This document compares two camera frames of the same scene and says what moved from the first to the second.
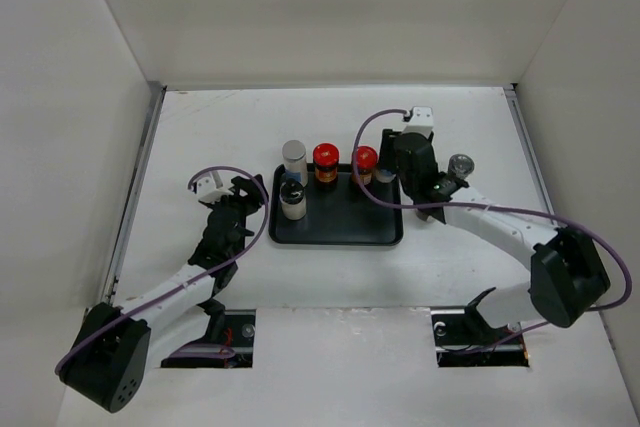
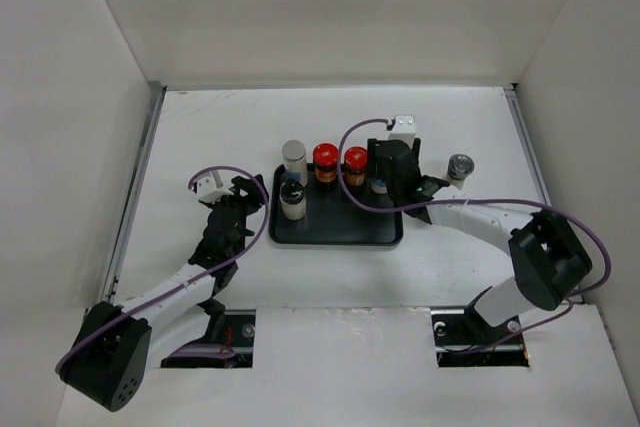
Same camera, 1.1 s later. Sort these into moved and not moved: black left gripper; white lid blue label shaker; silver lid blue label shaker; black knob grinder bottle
Moved: white lid blue label shaker
Not moved: black left gripper; silver lid blue label shaker; black knob grinder bottle
